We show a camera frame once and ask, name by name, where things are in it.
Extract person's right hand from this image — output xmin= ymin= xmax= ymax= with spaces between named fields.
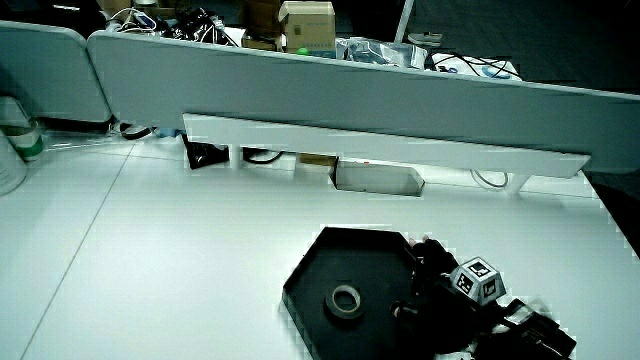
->
xmin=391 ymin=238 xmax=507 ymax=354

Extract black hexagonal plate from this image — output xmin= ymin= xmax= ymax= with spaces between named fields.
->
xmin=281 ymin=226 xmax=441 ymax=360

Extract black tape roll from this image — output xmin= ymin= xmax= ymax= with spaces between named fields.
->
xmin=324 ymin=283 xmax=366 ymax=321

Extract white desk shelf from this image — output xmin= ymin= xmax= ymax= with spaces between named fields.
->
xmin=181 ymin=112 xmax=592 ymax=180

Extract small brown box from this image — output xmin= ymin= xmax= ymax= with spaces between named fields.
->
xmin=295 ymin=153 xmax=339 ymax=176

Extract long grey divider panel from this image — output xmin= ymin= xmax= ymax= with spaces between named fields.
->
xmin=86 ymin=30 xmax=640 ymax=175

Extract clear plastic bags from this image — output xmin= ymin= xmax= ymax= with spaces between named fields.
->
xmin=335 ymin=37 xmax=429 ymax=70

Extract black plastic bag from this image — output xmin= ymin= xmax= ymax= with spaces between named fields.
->
xmin=181 ymin=134 xmax=230 ymax=170

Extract white pole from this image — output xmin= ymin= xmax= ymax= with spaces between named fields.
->
xmin=393 ymin=0 xmax=416 ymax=44

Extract pale cardboard box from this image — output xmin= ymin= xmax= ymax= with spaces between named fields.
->
xmin=277 ymin=0 xmax=337 ymax=54

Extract brown cardboard box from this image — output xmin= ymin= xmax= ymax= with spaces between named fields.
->
xmin=241 ymin=0 xmax=284 ymax=52

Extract black and white shoe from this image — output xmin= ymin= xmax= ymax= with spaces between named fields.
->
xmin=119 ymin=122 xmax=154 ymax=141

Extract black tangled bag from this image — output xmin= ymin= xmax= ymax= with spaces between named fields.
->
xmin=163 ymin=6 xmax=237 ymax=47

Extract white round container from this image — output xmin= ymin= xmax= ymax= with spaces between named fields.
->
xmin=0 ymin=130 xmax=29 ymax=197

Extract short grey divider panel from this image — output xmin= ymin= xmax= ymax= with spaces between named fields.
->
xmin=0 ymin=20 xmax=113 ymax=123

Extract black cable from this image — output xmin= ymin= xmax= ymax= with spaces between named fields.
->
xmin=242 ymin=148 xmax=285 ymax=166

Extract white bag with black cables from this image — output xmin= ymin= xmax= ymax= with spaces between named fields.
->
xmin=430 ymin=51 xmax=523 ymax=82

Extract white cable bundle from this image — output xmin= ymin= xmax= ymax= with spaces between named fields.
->
xmin=106 ymin=6 xmax=159 ymax=36

